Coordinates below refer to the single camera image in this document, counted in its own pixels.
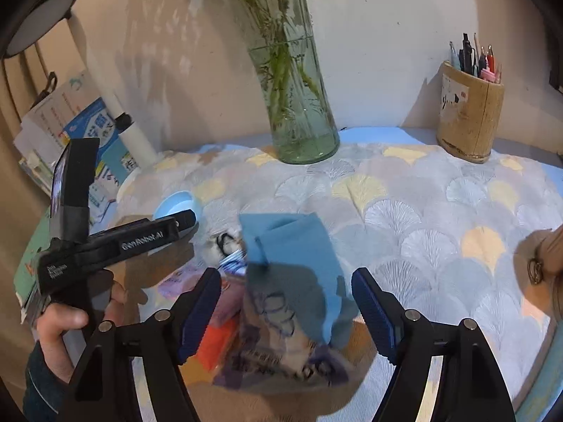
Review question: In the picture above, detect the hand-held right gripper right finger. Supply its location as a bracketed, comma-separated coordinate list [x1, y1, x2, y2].
[351, 267, 517, 422]

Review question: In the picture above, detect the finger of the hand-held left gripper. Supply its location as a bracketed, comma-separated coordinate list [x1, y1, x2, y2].
[154, 210, 197, 236]

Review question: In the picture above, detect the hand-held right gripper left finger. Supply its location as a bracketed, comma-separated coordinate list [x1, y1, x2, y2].
[57, 267, 223, 422]

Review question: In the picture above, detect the teal drawstring bag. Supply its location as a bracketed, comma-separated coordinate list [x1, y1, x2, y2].
[238, 212, 359, 348]

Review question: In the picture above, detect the person's left forearm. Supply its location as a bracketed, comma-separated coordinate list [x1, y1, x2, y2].
[24, 338, 75, 422]

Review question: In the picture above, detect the person's left hand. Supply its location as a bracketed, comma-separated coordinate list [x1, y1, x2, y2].
[35, 281, 128, 383]

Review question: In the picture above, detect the light blue bowl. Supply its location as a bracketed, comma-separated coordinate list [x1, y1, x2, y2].
[153, 190, 204, 234]

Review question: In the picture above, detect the purple packet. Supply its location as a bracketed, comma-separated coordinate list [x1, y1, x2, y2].
[158, 268, 247, 330]

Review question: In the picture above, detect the red packet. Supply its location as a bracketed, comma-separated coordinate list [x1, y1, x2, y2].
[194, 316, 247, 372]

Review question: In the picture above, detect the row of green books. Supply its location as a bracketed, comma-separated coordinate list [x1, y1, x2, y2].
[13, 206, 53, 317]

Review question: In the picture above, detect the white printed packet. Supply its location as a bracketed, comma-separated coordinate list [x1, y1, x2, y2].
[215, 290, 353, 394]

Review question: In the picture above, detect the white desk lamp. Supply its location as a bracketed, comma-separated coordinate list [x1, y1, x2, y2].
[4, 0, 157, 170]

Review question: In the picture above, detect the fan pattern tablecloth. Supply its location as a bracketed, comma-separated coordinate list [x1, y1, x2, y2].
[106, 141, 563, 422]

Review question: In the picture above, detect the stack of books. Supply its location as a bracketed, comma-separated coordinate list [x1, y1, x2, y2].
[13, 70, 146, 225]

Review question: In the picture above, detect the glass vase with flowers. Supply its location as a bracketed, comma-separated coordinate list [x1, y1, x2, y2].
[189, 0, 341, 165]

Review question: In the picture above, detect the black binder clip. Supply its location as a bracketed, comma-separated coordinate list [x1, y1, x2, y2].
[37, 72, 58, 100]

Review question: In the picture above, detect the brown coin purse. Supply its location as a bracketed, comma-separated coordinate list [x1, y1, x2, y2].
[528, 224, 563, 330]

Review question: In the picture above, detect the wooden pen holder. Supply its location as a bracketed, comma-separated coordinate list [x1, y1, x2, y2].
[437, 60, 506, 164]

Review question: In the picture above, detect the bundle of pens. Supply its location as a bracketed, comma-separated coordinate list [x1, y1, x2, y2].
[449, 33, 503, 84]

